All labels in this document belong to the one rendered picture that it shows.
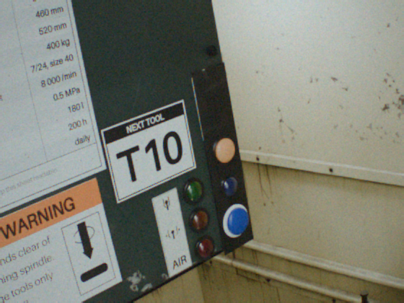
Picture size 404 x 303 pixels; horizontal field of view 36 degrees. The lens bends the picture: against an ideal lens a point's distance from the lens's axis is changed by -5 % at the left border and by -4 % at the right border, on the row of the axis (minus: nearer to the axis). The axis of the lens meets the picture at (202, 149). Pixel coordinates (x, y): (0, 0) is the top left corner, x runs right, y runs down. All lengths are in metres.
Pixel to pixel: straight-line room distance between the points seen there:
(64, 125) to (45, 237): 0.10
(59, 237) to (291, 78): 1.05
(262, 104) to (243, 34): 0.18
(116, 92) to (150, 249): 0.16
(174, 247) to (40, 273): 0.15
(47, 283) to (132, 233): 0.10
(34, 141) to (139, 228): 0.14
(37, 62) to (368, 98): 0.98
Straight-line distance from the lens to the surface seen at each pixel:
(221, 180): 0.67
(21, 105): 0.54
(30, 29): 0.54
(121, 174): 0.59
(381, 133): 1.42
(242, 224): 0.69
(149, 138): 0.61
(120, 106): 0.59
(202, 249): 0.67
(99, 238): 0.59
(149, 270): 0.64
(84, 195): 0.57
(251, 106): 1.65
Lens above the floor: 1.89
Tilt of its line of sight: 17 degrees down
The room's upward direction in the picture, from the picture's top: 10 degrees counter-clockwise
